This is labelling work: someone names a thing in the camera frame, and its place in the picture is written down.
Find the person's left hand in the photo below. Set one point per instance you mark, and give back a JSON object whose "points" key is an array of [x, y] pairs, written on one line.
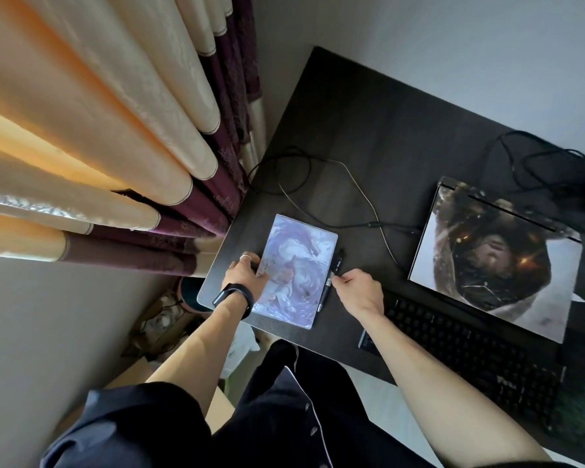
{"points": [[241, 275]]}

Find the person's right hand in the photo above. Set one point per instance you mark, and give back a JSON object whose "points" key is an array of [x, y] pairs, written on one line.
{"points": [[363, 294]]}

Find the black pen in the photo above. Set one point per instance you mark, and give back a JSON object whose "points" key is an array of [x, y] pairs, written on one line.
{"points": [[334, 272]]}

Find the purple illustrated notebook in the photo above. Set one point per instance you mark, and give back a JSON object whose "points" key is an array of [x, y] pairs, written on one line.
{"points": [[297, 268]]}

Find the black keyboard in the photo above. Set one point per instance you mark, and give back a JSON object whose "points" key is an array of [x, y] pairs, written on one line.
{"points": [[468, 350]]}

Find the laptop with printed lid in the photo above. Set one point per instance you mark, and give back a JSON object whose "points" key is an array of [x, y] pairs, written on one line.
{"points": [[556, 287]]}

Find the black green mouse pad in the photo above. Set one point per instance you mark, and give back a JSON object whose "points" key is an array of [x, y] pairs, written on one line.
{"points": [[582, 404]]}

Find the person's right forearm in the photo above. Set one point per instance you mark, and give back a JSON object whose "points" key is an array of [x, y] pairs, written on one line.
{"points": [[443, 399]]}

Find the person's left forearm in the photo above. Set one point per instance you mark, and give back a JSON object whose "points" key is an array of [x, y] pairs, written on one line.
{"points": [[200, 355]]}

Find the dark wooden desk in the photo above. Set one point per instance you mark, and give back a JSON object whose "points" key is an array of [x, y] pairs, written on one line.
{"points": [[370, 131]]}

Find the black smartwatch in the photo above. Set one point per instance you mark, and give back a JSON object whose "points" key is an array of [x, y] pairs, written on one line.
{"points": [[236, 294]]}

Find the pink and black cap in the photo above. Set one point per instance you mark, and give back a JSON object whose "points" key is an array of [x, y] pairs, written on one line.
{"points": [[192, 297]]}

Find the white paper sheet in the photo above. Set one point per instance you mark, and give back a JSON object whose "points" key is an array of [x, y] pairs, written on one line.
{"points": [[239, 350]]}

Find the black trousers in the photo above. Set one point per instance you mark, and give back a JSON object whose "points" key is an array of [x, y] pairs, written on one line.
{"points": [[278, 360]]}

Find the small open cardboard box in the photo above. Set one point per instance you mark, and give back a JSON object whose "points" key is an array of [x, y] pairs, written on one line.
{"points": [[161, 326]]}

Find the black shirt white piping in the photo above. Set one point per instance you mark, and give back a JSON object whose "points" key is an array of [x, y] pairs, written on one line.
{"points": [[151, 428]]}

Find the cream and purple curtain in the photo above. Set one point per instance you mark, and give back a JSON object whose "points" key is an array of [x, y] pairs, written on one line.
{"points": [[102, 116]]}

